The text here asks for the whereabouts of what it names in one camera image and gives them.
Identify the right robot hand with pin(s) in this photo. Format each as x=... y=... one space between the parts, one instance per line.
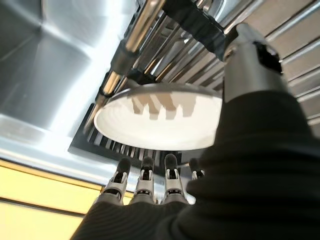
x=250 y=175

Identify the cream round plate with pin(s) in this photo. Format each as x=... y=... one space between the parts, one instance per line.
x=155 y=125

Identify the black roll-up drying rack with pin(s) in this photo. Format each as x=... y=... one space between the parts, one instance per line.
x=200 y=22

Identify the stainless steel sink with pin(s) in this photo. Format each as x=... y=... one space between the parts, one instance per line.
x=37 y=75

